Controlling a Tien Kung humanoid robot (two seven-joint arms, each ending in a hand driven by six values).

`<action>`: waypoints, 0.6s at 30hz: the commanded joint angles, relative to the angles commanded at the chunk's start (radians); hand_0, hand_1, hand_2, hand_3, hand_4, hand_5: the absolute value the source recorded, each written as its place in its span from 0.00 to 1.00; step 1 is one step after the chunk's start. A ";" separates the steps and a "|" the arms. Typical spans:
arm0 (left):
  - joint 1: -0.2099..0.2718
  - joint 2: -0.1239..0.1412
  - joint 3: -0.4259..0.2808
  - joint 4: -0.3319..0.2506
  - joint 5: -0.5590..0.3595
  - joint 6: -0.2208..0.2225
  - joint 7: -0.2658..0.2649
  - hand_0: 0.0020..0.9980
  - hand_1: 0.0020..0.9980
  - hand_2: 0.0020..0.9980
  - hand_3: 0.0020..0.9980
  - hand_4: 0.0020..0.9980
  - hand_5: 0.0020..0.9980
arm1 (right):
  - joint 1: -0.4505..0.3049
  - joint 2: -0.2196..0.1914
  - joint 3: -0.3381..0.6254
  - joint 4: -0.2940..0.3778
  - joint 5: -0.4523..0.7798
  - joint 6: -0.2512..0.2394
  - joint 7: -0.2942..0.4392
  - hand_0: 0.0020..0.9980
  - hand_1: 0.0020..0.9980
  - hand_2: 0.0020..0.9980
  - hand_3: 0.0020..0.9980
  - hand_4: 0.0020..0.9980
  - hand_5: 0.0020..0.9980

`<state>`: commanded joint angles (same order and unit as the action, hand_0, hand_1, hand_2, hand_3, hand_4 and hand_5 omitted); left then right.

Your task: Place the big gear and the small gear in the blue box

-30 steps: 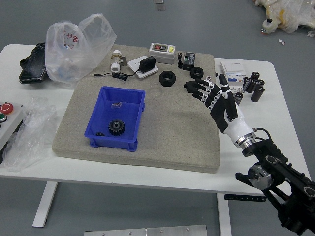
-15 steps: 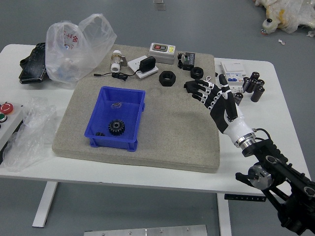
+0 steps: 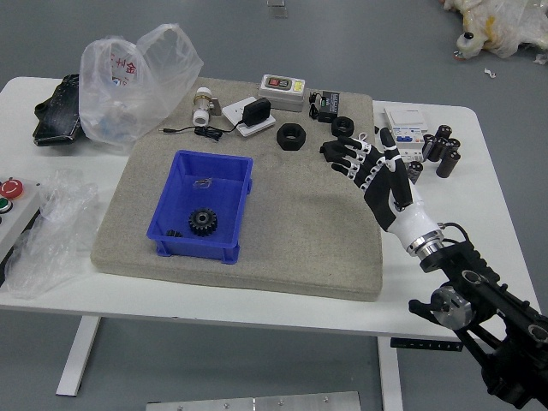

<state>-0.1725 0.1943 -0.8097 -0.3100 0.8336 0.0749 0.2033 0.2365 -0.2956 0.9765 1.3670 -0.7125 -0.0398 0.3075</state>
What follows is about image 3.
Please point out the white paper scrap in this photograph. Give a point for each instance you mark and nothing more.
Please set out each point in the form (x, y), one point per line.
(490, 73)

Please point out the grey-brown mat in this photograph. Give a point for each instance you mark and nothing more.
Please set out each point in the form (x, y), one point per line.
(278, 257)

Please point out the blue plastic box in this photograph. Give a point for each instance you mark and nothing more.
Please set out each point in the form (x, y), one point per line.
(214, 192)

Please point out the black case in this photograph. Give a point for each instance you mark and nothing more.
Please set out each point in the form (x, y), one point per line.
(55, 115)

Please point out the black bevel gear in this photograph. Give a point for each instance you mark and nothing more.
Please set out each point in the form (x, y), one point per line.
(203, 222)

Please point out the grey button control box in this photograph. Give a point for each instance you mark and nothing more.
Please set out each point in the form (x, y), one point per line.
(21, 207)

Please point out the red emergency stop button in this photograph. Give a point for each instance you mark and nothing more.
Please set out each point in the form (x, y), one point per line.
(11, 188)

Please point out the grey push-button switch box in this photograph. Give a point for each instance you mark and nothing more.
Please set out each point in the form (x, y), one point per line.
(282, 98)

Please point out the black table control panel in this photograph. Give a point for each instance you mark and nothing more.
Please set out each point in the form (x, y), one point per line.
(424, 345)

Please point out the black cylindrical capacitor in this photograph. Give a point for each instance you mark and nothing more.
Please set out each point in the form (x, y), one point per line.
(429, 144)
(438, 150)
(418, 169)
(444, 130)
(447, 163)
(454, 143)

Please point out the crumpled clear plastic bag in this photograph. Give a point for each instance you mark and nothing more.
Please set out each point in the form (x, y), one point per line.
(55, 240)

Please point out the clear bag with red print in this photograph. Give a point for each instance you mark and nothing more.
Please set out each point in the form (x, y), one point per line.
(107, 107)

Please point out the small black nut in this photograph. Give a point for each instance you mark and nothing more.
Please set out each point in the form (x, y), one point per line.
(342, 132)

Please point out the big black nut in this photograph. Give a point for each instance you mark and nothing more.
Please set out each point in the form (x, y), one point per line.
(291, 144)

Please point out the tiny black gear piece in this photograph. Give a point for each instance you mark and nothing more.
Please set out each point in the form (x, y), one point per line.
(173, 233)

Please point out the white circuit breaker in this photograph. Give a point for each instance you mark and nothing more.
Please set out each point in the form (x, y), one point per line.
(406, 124)

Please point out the white wall socket plate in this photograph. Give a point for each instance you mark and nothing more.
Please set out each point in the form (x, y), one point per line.
(233, 112)

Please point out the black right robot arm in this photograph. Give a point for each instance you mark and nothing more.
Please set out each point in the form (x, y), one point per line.
(492, 308)

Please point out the small clear plastic piece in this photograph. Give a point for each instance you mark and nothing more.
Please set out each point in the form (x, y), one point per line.
(202, 182)

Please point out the green push button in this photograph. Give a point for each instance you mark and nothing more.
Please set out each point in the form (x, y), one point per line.
(3, 204)

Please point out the black module with green terminals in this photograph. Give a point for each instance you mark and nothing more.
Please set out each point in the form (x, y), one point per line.
(327, 107)

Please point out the brass valve with white ends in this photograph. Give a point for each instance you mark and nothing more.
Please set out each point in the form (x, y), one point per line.
(201, 107)

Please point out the plush toy in plastic wrap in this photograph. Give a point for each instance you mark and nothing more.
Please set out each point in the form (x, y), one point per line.
(492, 21)

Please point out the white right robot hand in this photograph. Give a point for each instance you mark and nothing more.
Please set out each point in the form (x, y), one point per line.
(385, 192)

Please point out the white table leg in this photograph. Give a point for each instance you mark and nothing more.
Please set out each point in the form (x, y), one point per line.
(390, 377)
(77, 355)

